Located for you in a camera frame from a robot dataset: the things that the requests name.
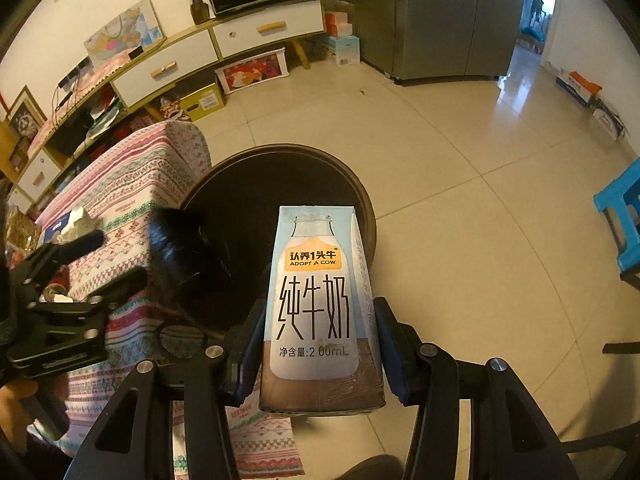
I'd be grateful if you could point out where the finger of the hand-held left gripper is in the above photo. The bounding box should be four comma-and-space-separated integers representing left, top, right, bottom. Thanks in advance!
15, 230, 107, 282
34, 266, 149, 314

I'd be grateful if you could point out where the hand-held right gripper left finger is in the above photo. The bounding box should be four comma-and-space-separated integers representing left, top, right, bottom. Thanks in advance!
62, 297, 269, 480

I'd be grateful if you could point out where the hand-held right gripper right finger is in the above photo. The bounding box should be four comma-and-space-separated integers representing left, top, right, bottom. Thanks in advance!
372, 296, 581, 480

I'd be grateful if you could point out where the blue paper carton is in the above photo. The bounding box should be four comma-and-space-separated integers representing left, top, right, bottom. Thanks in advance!
42, 217, 71, 243

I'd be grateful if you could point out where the white wrapper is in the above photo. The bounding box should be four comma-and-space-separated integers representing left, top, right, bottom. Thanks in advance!
62, 207, 98, 241

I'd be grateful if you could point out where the blue white milk carton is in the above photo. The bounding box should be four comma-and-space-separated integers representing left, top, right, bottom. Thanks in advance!
258, 204, 386, 415

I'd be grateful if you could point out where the patterned tablecloth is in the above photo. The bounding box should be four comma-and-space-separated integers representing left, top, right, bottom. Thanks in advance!
30, 120, 296, 480

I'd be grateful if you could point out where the black device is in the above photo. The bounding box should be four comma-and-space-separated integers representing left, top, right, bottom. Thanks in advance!
47, 110, 96, 157

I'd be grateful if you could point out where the framed picture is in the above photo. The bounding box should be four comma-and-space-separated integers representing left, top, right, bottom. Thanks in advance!
5, 85, 48, 137

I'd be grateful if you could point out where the yellow cardboard box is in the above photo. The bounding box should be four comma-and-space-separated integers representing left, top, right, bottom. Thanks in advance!
177, 82, 226, 122

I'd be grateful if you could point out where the white yellow-trim TV cabinet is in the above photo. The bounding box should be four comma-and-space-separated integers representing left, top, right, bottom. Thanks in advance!
0, 0, 326, 211

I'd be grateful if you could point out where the colourful map board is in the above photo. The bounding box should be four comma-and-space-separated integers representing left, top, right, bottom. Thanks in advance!
82, 0, 166, 68

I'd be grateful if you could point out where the red white-framed picture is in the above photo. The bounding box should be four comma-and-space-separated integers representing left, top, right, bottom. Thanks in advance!
216, 47, 291, 95

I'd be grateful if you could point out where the blue plastic stool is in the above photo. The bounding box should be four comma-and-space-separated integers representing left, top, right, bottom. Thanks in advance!
593, 157, 640, 277

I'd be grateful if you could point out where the light blue box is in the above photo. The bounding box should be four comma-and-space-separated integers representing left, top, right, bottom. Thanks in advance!
325, 35, 361, 66

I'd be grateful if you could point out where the white cardboard box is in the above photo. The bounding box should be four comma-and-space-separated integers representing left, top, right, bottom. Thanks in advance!
592, 105, 629, 141

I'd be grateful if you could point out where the blue orange cardboard box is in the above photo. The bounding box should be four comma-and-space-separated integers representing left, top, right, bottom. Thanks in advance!
555, 67, 603, 107

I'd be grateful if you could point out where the orange white box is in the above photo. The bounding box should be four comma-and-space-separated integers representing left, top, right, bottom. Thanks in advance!
324, 11, 357, 37

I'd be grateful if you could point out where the grey refrigerator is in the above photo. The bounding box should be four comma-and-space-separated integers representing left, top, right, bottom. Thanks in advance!
332, 0, 526, 83

